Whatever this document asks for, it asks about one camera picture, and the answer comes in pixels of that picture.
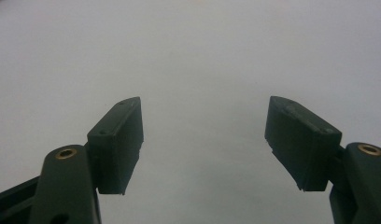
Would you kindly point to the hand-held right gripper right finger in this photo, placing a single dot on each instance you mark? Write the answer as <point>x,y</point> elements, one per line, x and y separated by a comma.
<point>303,149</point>

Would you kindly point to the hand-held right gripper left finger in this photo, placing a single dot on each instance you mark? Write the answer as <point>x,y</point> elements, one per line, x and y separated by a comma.
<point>115,149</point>

